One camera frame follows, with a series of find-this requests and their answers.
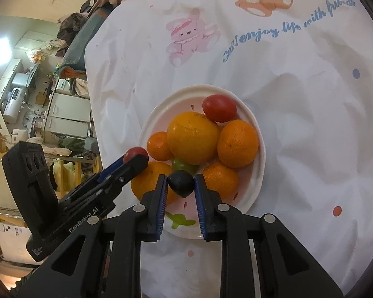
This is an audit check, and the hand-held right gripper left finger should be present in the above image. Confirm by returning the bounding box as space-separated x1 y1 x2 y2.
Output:
15 174 169 298

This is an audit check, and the teal blanket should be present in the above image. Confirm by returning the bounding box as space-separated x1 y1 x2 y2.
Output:
63 6 115 79

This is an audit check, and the white cabinet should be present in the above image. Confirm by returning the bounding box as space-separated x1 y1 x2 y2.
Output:
45 79 92 137

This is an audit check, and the dark red tomato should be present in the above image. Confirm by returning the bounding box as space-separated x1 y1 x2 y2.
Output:
124 147 149 163

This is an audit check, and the green tomato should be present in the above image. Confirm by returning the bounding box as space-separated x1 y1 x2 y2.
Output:
171 158 199 177

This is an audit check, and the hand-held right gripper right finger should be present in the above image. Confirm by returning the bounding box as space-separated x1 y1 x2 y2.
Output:
194 174 344 298

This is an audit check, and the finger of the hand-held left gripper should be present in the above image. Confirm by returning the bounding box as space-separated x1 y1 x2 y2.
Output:
97 157 133 184
58 154 149 213

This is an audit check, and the white printed box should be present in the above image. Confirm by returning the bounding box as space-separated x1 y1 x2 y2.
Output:
0 220 30 263

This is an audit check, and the black cherry tomato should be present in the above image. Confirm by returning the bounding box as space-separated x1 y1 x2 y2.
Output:
168 170 195 198

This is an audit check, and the wooden rack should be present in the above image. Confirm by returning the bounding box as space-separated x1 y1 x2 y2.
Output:
48 157 101 199

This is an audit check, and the large orange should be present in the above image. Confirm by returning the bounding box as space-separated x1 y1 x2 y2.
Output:
131 161 179 205
167 112 221 165

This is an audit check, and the pink dotted ceramic plate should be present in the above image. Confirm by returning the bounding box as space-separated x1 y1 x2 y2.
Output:
139 85 267 239

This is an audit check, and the white printed tablecloth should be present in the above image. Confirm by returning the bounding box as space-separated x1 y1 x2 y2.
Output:
85 0 373 298

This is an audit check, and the pile of clothes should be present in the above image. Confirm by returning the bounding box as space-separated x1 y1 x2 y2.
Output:
56 0 137 38

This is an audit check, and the small tangerine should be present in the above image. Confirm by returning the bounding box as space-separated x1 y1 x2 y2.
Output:
218 119 259 168
147 132 175 162
202 161 239 201

